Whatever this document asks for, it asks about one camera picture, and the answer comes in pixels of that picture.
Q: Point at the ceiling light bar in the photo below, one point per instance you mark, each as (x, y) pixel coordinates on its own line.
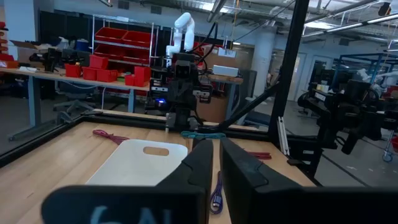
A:
(348, 26)

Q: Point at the red storage bin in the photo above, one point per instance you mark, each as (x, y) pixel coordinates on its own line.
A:
(89, 73)
(109, 52)
(98, 62)
(107, 76)
(142, 74)
(110, 34)
(136, 38)
(136, 56)
(73, 71)

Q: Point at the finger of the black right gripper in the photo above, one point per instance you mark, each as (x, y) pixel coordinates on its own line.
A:
(190, 95)
(181, 95)

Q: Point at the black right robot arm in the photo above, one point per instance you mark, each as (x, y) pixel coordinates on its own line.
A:
(183, 119)

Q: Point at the brown cardboard box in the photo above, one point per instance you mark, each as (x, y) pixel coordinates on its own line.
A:
(213, 109)

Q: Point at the wooden workbench with blue legs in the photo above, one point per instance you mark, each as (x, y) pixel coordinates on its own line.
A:
(46, 76)

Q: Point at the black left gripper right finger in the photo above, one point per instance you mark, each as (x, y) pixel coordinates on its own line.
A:
(239, 174)

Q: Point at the grey office chair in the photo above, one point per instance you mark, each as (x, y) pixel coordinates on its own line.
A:
(74, 93)

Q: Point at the silver aluminium extrusion piece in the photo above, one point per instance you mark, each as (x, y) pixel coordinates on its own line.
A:
(283, 137)

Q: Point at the white rectangular box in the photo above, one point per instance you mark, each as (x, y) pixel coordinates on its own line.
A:
(225, 70)

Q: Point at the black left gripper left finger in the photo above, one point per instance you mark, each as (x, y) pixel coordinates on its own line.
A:
(199, 168)

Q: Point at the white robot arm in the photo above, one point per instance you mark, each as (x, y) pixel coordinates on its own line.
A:
(183, 31)

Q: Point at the black robot rig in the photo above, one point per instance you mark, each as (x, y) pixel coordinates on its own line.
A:
(345, 109)

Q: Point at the black aluminium table frame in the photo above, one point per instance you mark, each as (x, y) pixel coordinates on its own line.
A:
(289, 62)

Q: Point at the blue metal frame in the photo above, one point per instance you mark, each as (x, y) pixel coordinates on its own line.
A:
(373, 56)

